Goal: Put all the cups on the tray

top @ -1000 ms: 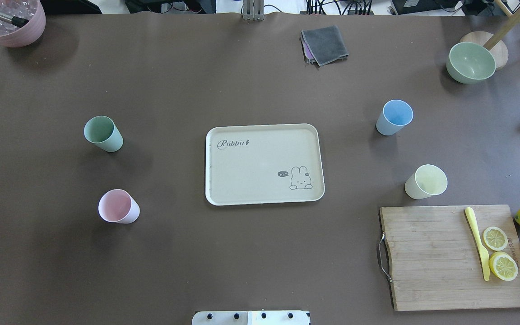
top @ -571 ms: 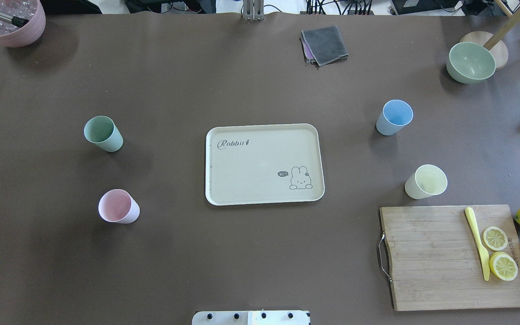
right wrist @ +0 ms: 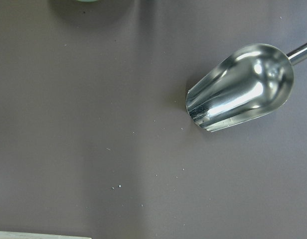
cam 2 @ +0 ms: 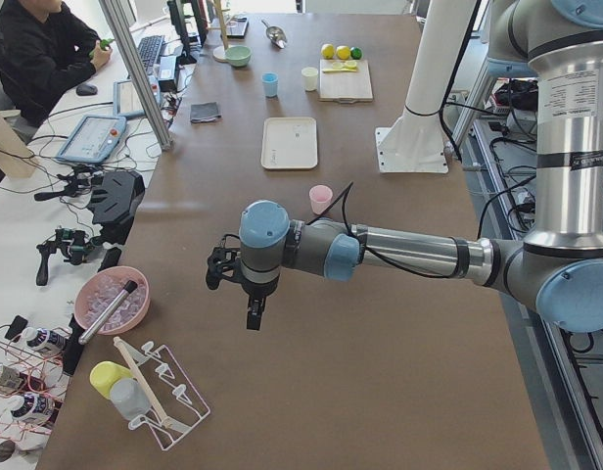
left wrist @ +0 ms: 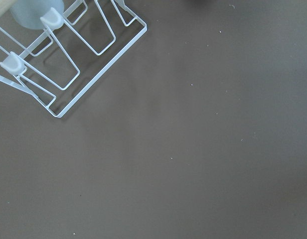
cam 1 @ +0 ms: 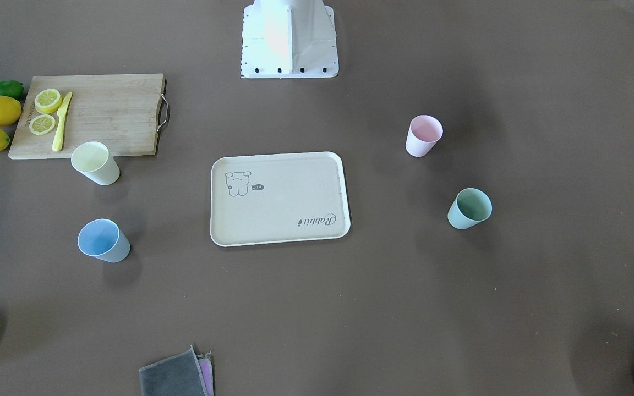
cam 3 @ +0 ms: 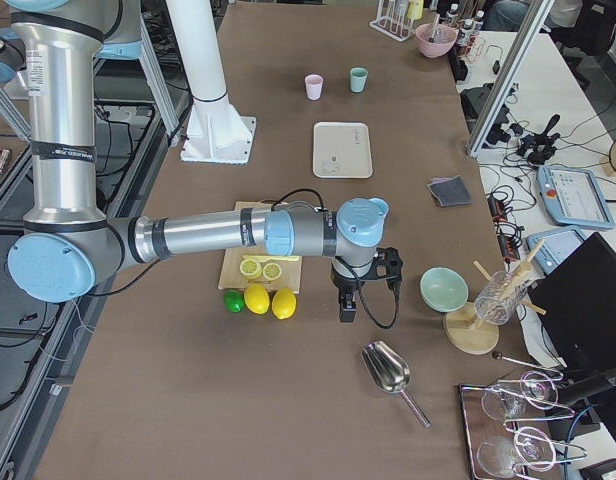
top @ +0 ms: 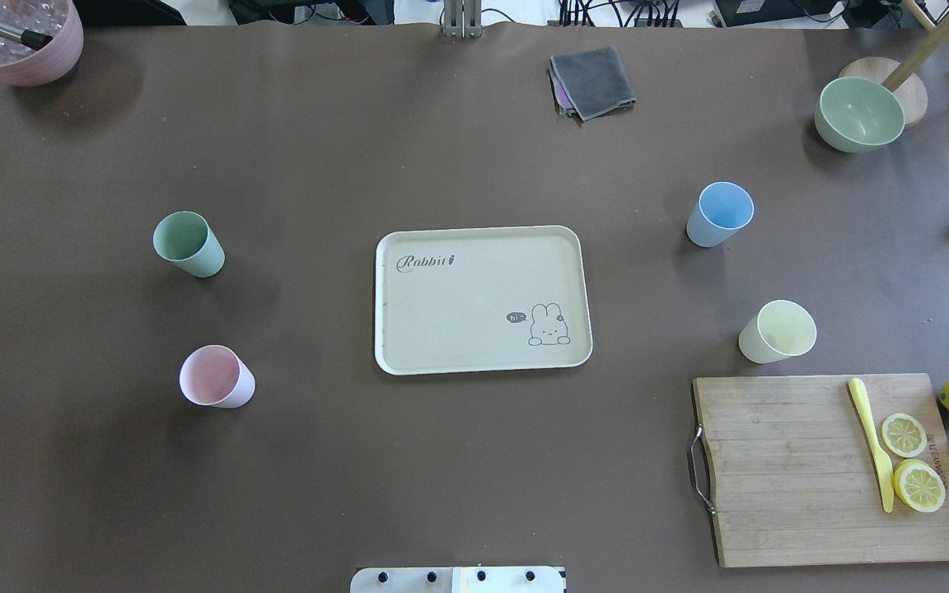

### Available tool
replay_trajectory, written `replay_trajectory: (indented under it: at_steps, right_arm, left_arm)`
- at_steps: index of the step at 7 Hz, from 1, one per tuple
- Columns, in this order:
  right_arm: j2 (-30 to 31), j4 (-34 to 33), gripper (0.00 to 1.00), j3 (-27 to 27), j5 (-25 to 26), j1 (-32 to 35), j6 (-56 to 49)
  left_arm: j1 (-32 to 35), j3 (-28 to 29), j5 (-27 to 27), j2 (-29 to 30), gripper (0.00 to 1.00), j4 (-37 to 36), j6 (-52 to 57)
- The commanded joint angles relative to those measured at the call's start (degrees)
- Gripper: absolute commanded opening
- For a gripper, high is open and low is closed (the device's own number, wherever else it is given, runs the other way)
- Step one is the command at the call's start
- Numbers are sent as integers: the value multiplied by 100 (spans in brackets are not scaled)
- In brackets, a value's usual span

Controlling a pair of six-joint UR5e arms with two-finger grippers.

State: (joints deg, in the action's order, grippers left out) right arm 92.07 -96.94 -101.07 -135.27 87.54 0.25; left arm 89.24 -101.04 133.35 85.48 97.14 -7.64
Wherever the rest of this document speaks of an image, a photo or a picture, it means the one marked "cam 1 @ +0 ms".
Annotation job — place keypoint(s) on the pink cup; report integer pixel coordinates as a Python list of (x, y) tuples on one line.
[(424, 131)]

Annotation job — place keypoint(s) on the green cup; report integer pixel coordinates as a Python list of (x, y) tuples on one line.
[(470, 207)]

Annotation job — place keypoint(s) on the blue cup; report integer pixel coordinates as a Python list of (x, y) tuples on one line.
[(103, 239)]

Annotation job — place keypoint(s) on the cream yellow cup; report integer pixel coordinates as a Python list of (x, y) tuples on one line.
[(94, 161)]

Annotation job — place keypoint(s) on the cream rabbit tray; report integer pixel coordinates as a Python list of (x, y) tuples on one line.
[(265, 199)]

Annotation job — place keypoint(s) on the pink cloth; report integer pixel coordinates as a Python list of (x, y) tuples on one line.
[(207, 373)]

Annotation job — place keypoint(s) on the bamboo cutting board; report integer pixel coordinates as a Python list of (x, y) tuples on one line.
[(122, 111)]

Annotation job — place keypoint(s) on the grey cloth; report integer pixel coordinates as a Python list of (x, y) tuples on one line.
[(176, 375)]

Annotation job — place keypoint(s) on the yellow plastic knife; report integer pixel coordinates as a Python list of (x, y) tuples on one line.
[(61, 112)]

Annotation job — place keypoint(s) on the upper lemon slice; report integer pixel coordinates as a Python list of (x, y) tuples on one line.
[(48, 101)]

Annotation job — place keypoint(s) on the green lime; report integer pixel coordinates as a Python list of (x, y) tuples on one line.
[(11, 88)]

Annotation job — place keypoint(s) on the upper yellow lemon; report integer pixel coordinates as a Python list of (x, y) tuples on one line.
[(10, 111)]

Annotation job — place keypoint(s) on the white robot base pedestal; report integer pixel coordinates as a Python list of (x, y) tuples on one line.
[(289, 40)]

